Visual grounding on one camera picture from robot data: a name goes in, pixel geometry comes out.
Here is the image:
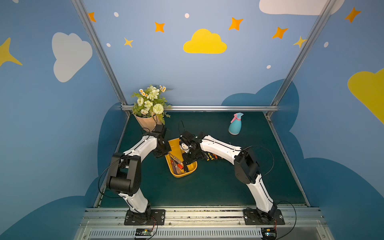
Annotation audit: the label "terracotta flower pot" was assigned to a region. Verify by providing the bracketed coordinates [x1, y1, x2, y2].
[134, 115, 163, 132]

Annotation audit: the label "right controller board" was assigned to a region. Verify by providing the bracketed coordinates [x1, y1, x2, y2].
[261, 228, 277, 240]

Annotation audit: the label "aluminium back frame bar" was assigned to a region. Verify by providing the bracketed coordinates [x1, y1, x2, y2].
[121, 104, 279, 112]

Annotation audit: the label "aluminium frame post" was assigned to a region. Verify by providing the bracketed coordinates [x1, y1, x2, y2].
[72, 0, 128, 105]
[271, 0, 337, 108]

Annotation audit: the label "aluminium front rail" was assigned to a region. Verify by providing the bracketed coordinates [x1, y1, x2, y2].
[74, 204, 334, 240]

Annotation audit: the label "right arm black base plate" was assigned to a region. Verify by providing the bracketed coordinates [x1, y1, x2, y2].
[243, 208, 286, 226]

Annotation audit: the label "left aluminium frame post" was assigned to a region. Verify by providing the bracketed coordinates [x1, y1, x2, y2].
[72, 0, 128, 105]

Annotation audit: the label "artificial white green flowers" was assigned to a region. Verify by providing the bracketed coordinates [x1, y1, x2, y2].
[131, 85, 170, 124]

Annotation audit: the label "right aluminium frame post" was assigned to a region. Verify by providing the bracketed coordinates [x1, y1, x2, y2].
[271, 0, 337, 108]

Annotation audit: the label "teal spray bottle pink trigger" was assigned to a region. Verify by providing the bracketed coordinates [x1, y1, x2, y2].
[229, 113, 244, 136]

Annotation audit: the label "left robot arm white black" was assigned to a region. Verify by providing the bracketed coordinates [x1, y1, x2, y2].
[106, 125, 171, 223]

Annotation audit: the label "left controller board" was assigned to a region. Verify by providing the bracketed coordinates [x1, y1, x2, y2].
[135, 228, 155, 238]

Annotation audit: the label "controller board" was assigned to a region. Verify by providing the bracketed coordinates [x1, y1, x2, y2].
[261, 228, 277, 240]
[135, 228, 155, 238]

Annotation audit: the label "yellow plastic storage box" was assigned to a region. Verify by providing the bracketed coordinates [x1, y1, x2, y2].
[165, 139, 198, 178]

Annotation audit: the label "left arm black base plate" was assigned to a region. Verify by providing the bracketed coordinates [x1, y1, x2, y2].
[124, 209, 166, 226]

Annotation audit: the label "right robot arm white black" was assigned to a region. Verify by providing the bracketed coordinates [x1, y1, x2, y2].
[179, 131, 278, 221]

